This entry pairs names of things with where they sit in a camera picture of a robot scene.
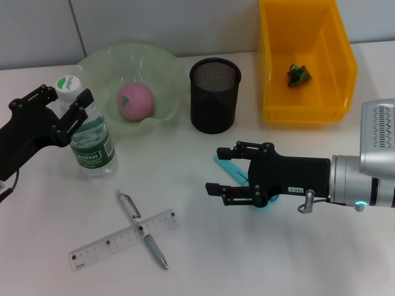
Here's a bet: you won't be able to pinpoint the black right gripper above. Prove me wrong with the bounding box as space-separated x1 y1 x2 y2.
205 141 333 207

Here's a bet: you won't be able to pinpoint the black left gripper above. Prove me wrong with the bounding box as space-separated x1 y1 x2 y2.
0 85 95 183

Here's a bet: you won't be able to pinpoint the clear green-label water bottle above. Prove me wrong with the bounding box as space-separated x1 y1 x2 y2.
54 75 119 179

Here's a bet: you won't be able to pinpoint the pink peach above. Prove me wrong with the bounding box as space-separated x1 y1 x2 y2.
116 81 155 123

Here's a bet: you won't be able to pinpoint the green plastic wrapper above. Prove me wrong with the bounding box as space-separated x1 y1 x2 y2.
286 63 312 89

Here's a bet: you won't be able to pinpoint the blue scissors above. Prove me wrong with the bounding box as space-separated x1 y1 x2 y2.
214 154 280 211

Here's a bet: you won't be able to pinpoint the black mesh pen holder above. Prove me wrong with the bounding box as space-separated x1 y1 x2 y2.
189 57 242 134

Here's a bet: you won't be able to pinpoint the pale green glass fruit bowl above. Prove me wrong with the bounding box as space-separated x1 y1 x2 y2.
73 43 183 138

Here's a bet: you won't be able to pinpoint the grey clear ballpoint pen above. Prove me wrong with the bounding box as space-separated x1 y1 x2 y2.
115 189 170 271

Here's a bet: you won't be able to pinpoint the transparent plastic ruler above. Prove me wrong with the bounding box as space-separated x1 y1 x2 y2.
68 208 181 272

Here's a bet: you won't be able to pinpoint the yellow plastic bin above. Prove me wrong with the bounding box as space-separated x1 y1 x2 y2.
258 0 359 125

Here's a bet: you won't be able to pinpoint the left arm gripper cable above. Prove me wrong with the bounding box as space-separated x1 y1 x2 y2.
0 168 20 203

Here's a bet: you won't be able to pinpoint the arm gripper cable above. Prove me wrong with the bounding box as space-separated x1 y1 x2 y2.
297 189 367 215
0 168 20 203

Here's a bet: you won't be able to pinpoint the right arm gripper cable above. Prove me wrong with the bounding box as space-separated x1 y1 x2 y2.
297 189 367 215

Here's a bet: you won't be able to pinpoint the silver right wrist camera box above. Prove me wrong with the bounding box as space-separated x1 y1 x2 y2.
359 98 395 180

